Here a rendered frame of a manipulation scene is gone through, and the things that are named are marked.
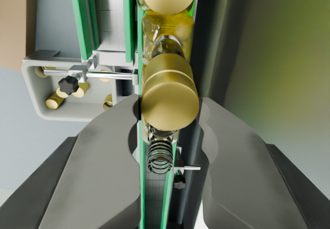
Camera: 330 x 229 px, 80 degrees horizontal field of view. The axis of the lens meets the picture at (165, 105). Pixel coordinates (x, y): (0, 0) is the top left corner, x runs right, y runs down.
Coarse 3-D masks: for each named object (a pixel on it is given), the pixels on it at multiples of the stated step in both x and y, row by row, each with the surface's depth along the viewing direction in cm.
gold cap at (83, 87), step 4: (80, 84) 55; (84, 84) 56; (88, 84) 57; (80, 88) 54; (84, 88) 55; (88, 88) 58; (76, 92) 54; (80, 92) 54; (84, 92) 55; (76, 96) 55; (80, 96) 55
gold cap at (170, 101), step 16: (160, 64) 12; (176, 64) 12; (144, 80) 13; (160, 80) 10; (176, 80) 10; (192, 80) 12; (144, 96) 11; (160, 96) 11; (176, 96) 11; (192, 96) 11; (144, 112) 11; (160, 112) 11; (176, 112) 11; (192, 112) 11; (160, 128) 12; (176, 128) 12
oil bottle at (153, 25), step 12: (144, 24) 20; (156, 24) 19; (168, 24) 19; (180, 24) 19; (192, 24) 20; (144, 36) 20; (156, 36) 19; (180, 36) 19; (192, 36) 20; (144, 48) 20; (144, 60) 21
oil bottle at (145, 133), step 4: (144, 120) 26; (144, 124) 26; (144, 128) 26; (144, 132) 26; (148, 132) 26; (144, 136) 27; (148, 136) 26; (172, 136) 26; (176, 136) 27; (144, 140) 27; (148, 140) 27; (172, 140) 27; (176, 140) 27
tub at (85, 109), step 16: (32, 64) 47; (48, 64) 47; (64, 64) 47; (80, 64) 47; (32, 80) 50; (48, 80) 57; (96, 80) 57; (112, 80) 49; (32, 96) 52; (48, 96) 57; (96, 96) 60; (112, 96) 52; (48, 112) 57; (64, 112) 57; (80, 112) 58; (96, 112) 58
